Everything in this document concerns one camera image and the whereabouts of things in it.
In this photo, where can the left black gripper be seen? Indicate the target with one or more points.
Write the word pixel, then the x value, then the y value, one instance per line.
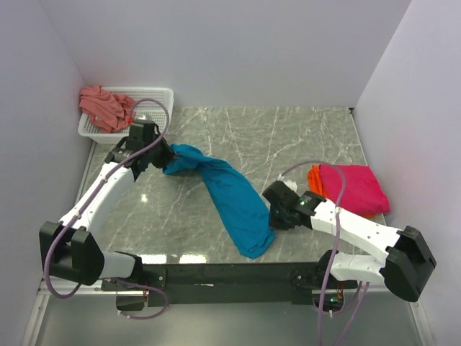
pixel 168 156

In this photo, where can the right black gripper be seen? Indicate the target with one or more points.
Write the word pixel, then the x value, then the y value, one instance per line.
pixel 279 225

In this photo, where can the blue t shirt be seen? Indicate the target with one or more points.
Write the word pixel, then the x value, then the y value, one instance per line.
pixel 242 211

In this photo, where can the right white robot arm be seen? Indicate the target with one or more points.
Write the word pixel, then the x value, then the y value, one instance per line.
pixel 399 259

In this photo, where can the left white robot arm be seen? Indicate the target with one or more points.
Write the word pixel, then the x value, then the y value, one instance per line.
pixel 69 248

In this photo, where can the white plastic basket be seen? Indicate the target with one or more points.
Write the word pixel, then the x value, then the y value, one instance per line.
pixel 163 95

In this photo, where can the orange folded t shirt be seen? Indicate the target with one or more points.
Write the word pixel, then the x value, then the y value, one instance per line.
pixel 315 180

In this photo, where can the salmon crumpled t shirt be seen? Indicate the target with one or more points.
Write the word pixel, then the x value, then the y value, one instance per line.
pixel 107 111

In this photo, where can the pink folded t shirt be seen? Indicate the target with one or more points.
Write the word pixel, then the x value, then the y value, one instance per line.
pixel 353 191

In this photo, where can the black base beam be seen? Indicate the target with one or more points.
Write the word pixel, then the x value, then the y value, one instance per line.
pixel 241 273

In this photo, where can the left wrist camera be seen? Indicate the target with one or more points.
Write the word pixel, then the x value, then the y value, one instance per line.
pixel 139 116

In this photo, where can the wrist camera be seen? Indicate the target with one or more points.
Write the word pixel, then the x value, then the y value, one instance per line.
pixel 289 183
pixel 139 116

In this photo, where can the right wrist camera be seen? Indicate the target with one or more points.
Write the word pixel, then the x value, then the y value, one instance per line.
pixel 289 183

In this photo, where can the aluminium rail frame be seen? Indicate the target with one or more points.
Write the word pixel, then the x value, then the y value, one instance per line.
pixel 54 288

